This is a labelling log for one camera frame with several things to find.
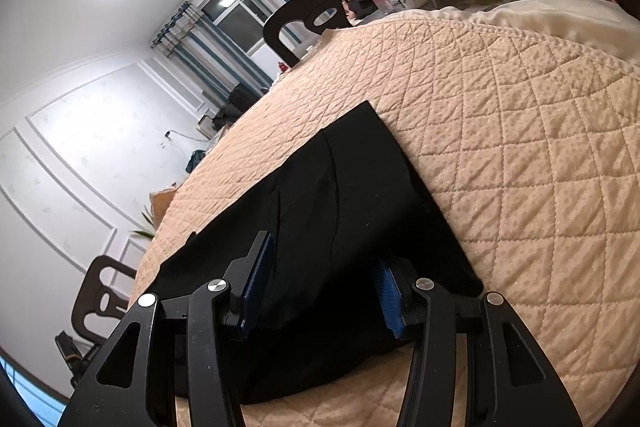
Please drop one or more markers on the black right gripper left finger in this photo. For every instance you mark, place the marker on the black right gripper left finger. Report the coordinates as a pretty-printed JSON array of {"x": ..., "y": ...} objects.
[{"x": 131, "y": 380}]

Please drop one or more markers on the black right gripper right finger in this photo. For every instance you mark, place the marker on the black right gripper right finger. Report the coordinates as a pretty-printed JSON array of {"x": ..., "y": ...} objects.
[{"x": 509, "y": 379}]

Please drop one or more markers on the black pants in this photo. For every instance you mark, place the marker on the black pants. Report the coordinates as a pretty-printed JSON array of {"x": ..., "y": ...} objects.
[{"x": 344, "y": 207}]

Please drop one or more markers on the green potted plant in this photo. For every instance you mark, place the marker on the green potted plant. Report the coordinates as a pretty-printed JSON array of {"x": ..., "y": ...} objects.
[{"x": 148, "y": 230}]

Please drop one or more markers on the beige quilted bedspread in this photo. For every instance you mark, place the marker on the beige quilted bedspread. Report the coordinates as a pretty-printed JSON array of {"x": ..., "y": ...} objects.
[{"x": 530, "y": 146}]

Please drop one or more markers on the white pillow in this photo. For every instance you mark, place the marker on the white pillow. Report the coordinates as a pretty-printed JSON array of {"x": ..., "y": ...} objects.
[{"x": 599, "y": 24}]

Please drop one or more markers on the window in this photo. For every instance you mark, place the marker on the window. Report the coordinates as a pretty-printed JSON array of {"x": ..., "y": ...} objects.
[{"x": 241, "y": 20}]

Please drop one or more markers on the dark chair near window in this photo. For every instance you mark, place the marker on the dark chair near window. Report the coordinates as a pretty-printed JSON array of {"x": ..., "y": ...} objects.
[{"x": 316, "y": 15}]

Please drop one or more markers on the blue striped curtains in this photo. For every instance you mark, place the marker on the blue striped curtains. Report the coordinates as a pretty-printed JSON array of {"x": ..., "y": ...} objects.
[{"x": 219, "y": 44}]

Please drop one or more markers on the dark chair by wall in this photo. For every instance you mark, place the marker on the dark chair by wall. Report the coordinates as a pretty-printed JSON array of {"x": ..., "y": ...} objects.
[{"x": 94, "y": 297}]

